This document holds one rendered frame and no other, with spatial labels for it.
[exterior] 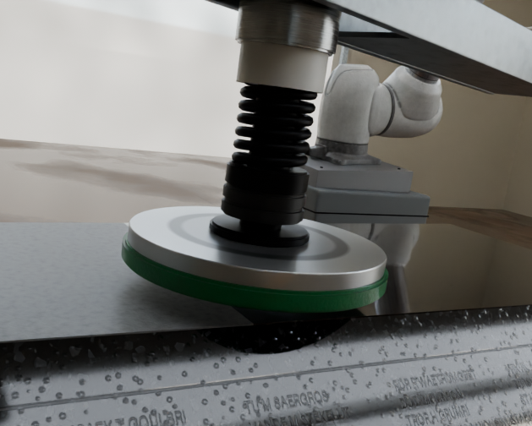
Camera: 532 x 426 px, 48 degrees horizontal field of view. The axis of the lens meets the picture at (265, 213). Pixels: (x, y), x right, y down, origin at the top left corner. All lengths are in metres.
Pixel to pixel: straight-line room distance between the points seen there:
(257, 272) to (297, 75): 0.15
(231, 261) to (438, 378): 0.20
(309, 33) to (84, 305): 0.25
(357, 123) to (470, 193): 6.58
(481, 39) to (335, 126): 1.13
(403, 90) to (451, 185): 6.19
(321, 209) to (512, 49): 0.96
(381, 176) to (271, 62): 1.25
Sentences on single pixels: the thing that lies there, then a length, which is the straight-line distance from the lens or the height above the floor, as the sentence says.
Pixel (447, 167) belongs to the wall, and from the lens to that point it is 7.85.
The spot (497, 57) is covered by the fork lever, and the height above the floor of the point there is 1.07.
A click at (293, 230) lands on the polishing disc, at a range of 0.50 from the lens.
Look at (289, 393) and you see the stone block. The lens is 0.43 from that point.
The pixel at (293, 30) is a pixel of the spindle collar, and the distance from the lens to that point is 0.45.
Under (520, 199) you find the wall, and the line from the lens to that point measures 8.64.
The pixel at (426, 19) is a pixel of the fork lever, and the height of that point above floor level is 1.08.
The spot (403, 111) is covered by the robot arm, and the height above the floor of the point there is 1.03.
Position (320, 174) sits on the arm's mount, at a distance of 1.56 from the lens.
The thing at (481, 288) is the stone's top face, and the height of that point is 0.85.
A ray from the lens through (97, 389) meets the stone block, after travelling 0.38.
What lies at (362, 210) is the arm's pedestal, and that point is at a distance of 1.63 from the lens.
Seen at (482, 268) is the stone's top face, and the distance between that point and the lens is 0.75.
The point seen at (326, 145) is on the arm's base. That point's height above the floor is 0.90.
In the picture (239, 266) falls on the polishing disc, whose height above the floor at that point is 0.89.
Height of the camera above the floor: 1.00
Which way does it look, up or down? 11 degrees down
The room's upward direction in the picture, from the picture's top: 8 degrees clockwise
